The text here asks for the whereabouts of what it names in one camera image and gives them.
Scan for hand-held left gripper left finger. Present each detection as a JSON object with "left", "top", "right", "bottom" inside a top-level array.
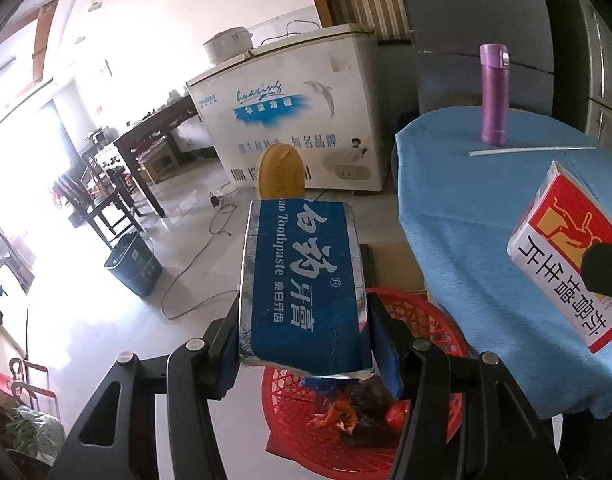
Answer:
[{"left": 60, "top": 292, "right": 244, "bottom": 480}]

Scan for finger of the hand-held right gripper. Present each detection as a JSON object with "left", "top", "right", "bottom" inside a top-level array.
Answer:
[{"left": 580, "top": 242, "right": 612, "bottom": 302}]

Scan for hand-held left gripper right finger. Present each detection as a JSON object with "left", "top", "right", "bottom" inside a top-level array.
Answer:
[{"left": 366, "top": 295, "right": 569, "bottom": 480}]

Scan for black plastic bag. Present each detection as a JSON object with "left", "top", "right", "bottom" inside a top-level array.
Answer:
[{"left": 353, "top": 377, "right": 399, "bottom": 429}]

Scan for orange and white box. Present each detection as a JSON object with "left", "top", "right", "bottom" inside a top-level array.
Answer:
[{"left": 507, "top": 161, "right": 612, "bottom": 355}]

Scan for orange wrapper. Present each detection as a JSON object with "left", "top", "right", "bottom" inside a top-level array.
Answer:
[{"left": 313, "top": 394, "right": 363, "bottom": 434}]

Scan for red plastic basket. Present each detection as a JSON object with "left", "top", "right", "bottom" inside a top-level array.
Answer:
[{"left": 261, "top": 287, "right": 471, "bottom": 480}]

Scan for blue toothpaste box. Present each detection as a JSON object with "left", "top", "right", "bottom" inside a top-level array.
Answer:
[{"left": 237, "top": 199, "right": 375, "bottom": 379}]

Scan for white plastic stick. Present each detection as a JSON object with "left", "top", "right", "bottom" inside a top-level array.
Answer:
[{"left": 468, "top": 145, "right": 598, "bottom": 158}]

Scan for dark blue waste bin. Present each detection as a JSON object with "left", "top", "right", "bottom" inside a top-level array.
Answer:
[{"left": 104, "top": 231, "right": 163, "bottom": 298}]

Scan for blue tablecloth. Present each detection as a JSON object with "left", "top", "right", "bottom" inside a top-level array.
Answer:
[{"left": 395, "top": 106, "right": 612, "bottom": 419}]

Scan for bag of green vegetables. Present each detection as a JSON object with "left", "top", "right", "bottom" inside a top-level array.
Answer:
[{"left": 6, "top": 405, "right": 67, "bottom": 462}]

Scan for yellow floor fan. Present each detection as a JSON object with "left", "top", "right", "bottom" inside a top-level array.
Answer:
[{"left": 256, "top": 142, "right": 307, "bottom": 202}]

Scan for purple thermos bottle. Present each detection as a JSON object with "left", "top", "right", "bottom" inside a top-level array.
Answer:
[{"left": 479, "top": 44, "right": 511, "bottom": 147}]

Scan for silver refrigerator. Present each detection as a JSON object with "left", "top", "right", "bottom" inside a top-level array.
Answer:
[{"left": 551, "top": 0, "right": 612, "bottom": 147}]

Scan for dark wooden chairs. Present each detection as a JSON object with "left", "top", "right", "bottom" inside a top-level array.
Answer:
[{"left": 53, "top": 152, "right": 152, "bottom": 249}]

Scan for red stool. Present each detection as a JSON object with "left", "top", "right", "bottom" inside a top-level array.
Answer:
[{"left": 0, "top": 357, "right": 52, "bottom": 412}]

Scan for dark wooden table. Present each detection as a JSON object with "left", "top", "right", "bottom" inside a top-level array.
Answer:
[{"left": 113, "top": 95, "right": 217, "bottom": 219}]

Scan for white chest freezer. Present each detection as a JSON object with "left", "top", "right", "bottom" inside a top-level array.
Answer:
[{"left": 186, "top": 22, "right": 387, "bottom": 194}]

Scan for grey cabinet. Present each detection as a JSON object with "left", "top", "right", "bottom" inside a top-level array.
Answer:
[{"left": 391, "top": 0, "right": 558, "bottom": 117}]

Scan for white rice cooker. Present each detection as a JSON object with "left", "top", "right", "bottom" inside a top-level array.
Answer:
[{"left": 202, "top": 26, "right": 255, "bottom": 64}]

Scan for floor power cable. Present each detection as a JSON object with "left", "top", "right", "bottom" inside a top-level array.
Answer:
[{"left": 161, "top": 187, "right": 247, "bottom": 322}]

